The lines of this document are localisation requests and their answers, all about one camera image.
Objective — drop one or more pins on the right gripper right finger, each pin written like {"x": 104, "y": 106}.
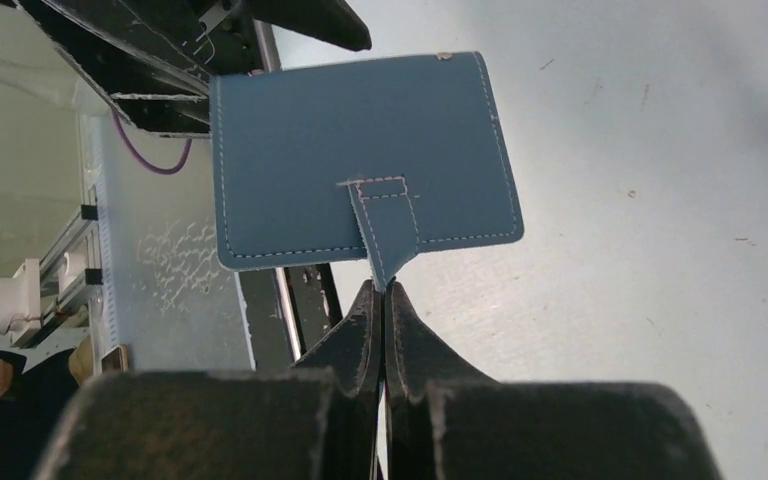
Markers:
{"x": 449, "y": 420}

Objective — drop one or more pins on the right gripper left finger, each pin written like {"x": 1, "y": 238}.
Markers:
{"x": 314, "y": 420}

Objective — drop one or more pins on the blue leather card holder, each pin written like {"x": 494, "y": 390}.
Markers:
{"x": 381, "y": 159}

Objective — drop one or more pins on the person in background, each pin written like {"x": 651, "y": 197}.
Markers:
{"x": 31, "y": 403}

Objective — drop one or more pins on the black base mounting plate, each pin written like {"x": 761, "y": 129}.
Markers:
{"x": 151, "y": 61}

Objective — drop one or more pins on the blue cable duct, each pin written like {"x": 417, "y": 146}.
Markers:
{"x": 108, "y": 335}

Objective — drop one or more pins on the aluminium frame rail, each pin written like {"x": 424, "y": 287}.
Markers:
{"x": 70, "y": 280}

